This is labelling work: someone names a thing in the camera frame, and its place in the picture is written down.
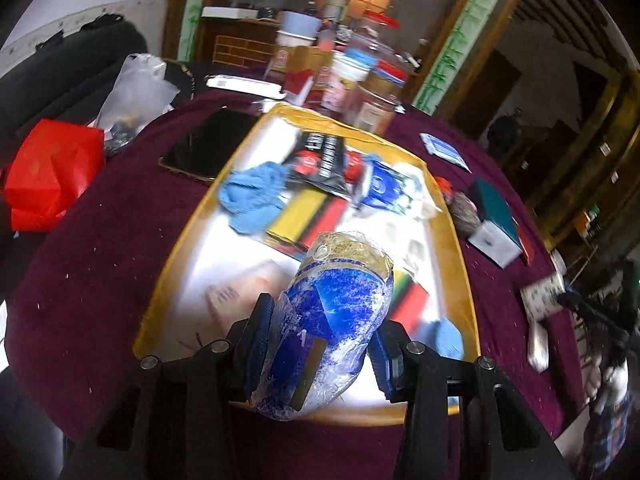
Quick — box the clear plastic bag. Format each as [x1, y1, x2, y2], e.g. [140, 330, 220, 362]
[92, 52, 181, 151]

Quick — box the white cup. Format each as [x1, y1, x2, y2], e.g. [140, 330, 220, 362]
[320, 52, 371, 111]

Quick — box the white printed packet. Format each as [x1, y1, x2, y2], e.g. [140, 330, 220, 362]
[520, 272, 568, 321]

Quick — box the red orange scrubber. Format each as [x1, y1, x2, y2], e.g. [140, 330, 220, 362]
[434, 175, 456, 206]

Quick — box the person's right hand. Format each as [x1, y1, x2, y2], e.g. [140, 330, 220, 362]
[587, 360, 631, 411]

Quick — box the yellow-rimmed white tray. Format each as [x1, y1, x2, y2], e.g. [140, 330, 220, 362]
[132, 102, 482, 428]

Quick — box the teal and white box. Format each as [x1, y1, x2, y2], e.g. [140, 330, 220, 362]
[467, 177, 526, 268]

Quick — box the person's right forearm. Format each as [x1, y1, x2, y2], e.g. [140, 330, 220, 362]
[575, 400, 636, 480]

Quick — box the red packet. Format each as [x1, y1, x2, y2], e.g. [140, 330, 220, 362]
[517, 225, 536, 266]

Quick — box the steel wool ball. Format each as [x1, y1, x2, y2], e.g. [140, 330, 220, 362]
[450, 192, 483, 236]

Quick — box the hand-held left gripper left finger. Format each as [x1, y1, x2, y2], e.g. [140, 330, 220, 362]
[65, 292, 276, 480]

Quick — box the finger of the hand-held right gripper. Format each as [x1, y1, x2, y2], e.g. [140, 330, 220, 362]
[557, 290, 601, 321]

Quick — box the black bag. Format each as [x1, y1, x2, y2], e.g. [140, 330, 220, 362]
[0, 12, 151, 126]

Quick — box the blue plastic scrubber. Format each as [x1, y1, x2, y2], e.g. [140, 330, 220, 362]
[249, 230, 396, 420]

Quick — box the blue face mask packet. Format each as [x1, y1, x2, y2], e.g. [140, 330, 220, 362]
[419, 131, 471, 173]

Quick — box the black packet with white print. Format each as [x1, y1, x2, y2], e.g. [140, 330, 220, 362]
[282, 130, 368, 196]

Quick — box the pale blue white tub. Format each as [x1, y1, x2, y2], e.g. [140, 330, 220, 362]
[277, 10, 321, 46]

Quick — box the wooden sideboard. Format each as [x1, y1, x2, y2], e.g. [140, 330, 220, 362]
[200, 5, 286, 68]

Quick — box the gilded wooden cabinet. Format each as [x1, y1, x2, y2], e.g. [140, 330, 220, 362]
[525, 55, 640, 246]

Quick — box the red bag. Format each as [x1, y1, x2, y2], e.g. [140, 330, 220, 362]
[4, 119, 106, 233]

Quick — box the white power strip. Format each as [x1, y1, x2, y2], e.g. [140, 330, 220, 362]
[205, 74, 287, 100]

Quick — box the pale pink packet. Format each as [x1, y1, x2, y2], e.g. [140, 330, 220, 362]
[205, 260, 296, 331]

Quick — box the clear jar with red lid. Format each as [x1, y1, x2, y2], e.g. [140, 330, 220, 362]
[352, 10, 408, 136]

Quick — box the maroon tablecloth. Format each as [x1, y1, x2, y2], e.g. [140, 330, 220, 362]
[5, 87, 596, 480]

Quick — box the blue and white packet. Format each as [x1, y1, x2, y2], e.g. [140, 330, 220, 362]
[357, 157, 426, 213]

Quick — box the striped sponge pack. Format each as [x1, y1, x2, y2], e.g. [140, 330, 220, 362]
[385, 267, 441, 331]
[265, 187, 351, 256]

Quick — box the black smartphone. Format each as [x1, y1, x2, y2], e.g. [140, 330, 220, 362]
[159, 107, 261, 183]

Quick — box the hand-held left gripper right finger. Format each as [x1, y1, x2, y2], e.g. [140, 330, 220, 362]
[367, 322, 576, 480]

